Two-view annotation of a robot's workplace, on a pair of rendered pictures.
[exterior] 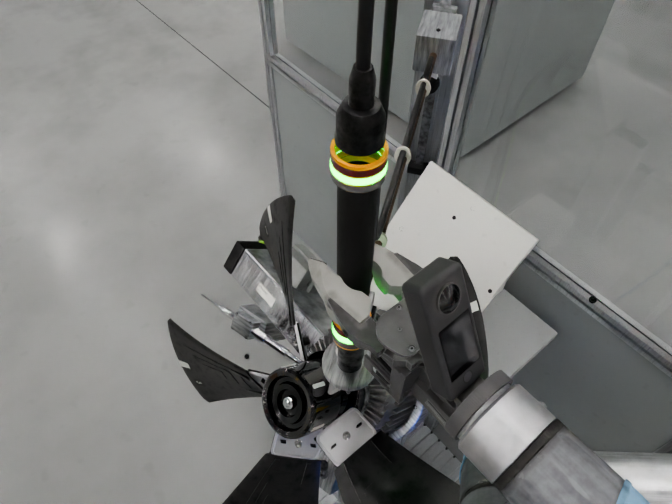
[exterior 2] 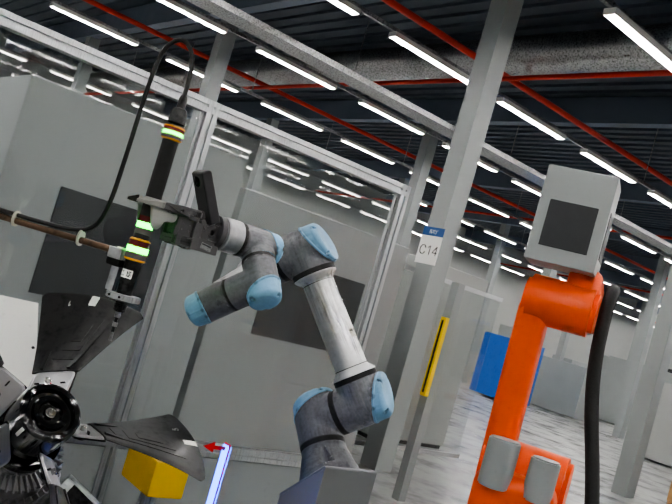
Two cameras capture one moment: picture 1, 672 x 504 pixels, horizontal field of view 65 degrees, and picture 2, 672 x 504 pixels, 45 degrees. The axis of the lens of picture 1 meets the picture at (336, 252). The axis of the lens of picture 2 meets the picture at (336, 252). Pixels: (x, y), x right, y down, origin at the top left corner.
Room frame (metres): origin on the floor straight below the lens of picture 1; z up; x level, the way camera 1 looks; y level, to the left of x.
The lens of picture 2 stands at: (-0.12, 1.60, 1.58)
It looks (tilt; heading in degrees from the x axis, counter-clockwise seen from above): 3 degrees up; 271
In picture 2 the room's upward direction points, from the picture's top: 16 degrees clockwise
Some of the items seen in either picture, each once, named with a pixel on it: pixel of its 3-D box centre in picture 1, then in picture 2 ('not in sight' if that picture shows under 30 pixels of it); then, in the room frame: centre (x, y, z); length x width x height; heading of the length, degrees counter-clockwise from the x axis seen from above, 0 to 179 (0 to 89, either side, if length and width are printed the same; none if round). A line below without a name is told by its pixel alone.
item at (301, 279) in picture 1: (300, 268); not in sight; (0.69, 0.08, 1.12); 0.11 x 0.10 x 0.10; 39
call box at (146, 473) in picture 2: not in sight; (155, 472); (0.21, -0.47, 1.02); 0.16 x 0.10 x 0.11; 129
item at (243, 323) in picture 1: (245, 325); not in sight; (0.57, 0.19, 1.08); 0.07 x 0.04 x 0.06; 50
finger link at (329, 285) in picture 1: (335, 303); (156, 214); (0.28, 0.00, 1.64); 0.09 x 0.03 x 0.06; 49
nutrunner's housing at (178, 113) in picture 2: (353, 273); (151, 202); (0.30, -0.02, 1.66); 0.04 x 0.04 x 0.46
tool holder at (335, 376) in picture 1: (352, 340); (125, 275); (0.31, -0.02, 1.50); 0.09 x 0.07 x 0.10; 164
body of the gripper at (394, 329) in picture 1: (432, 364); (194, 228); (0.22, -0.09, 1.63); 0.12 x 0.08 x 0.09; 39
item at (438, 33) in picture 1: (437, 40); not in sight; (0.90, -0.19, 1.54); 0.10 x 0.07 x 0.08; 164
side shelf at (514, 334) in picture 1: (473, 314); not in sight; (0.74, -0.37, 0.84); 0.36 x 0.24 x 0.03; 39
